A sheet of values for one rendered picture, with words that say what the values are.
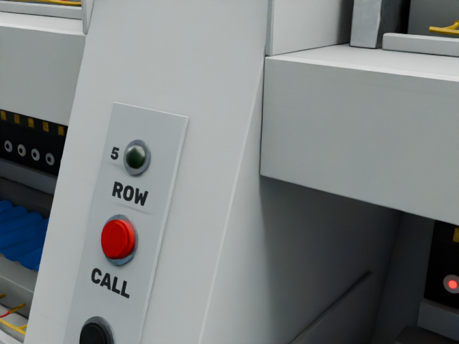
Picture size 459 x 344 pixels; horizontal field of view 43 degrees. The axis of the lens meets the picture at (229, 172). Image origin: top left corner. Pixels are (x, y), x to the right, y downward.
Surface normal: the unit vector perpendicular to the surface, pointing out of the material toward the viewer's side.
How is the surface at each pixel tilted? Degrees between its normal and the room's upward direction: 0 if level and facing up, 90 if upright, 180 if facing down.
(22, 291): 109
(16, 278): 19
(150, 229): 90
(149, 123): 90
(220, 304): 90
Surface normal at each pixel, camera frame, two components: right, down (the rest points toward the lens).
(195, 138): -0.55, -0.07
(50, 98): -0.59, 0.25
